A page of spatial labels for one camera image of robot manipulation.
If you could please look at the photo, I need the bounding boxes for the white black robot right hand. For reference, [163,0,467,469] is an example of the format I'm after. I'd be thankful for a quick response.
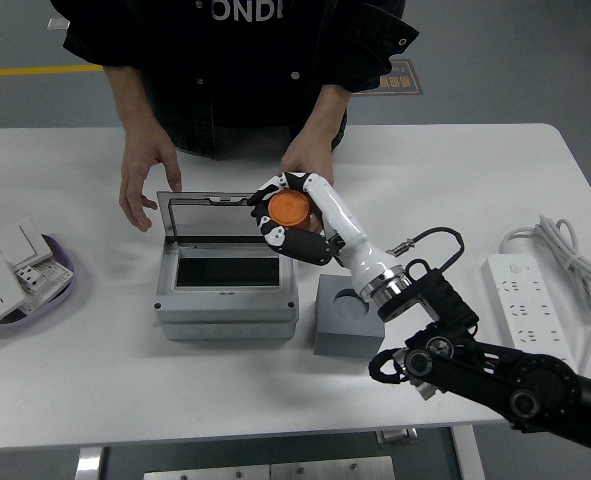
[247,171,406,293]

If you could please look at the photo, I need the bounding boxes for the person's right hand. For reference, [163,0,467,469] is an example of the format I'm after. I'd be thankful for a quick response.
[118,132,184,234]

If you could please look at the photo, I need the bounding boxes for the person's left hand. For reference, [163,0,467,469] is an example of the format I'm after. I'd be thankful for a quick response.
[279,130,337,236]

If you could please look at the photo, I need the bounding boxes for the orange cylinder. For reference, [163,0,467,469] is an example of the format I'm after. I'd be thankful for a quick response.
[267,189,324,232]

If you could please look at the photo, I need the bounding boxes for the grey electrical box with lid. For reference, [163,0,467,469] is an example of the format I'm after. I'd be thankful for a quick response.
[152,189,300,342]

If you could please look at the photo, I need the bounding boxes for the grey cube with round hole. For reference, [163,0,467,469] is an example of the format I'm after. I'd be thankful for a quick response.
[313,273,386,359]

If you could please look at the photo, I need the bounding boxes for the purple tray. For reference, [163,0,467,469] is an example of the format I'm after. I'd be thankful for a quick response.
[0,233,76,327]

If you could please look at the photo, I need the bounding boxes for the person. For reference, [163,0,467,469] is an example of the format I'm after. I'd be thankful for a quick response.
[49,0,420,161]

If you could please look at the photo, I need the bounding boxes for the brown floor sign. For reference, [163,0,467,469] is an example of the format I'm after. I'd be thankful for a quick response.
[369,59,424,96]

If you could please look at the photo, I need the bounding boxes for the white printed socket plate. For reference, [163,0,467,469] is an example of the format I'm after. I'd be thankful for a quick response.
[24,259,74,316]

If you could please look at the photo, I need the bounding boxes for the white socket module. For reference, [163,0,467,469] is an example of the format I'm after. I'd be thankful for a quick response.
[13,263,46,294]

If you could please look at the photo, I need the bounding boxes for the white table leg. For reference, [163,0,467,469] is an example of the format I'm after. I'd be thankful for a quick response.
[449,424,486,480]
[74,446,107,480]

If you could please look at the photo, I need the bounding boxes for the white wall switch plate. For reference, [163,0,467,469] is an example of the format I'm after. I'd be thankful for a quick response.
[0,224,55,269]

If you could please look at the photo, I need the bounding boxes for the metal table bracket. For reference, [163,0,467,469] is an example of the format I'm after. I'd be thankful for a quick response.
[377,427,419,445]

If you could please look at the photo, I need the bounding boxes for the white power strip cable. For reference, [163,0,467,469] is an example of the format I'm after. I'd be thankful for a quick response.
[498,214,591,374]

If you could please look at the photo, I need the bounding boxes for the grey metal base plate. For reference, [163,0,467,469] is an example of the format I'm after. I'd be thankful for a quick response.
[143,455,395,480]

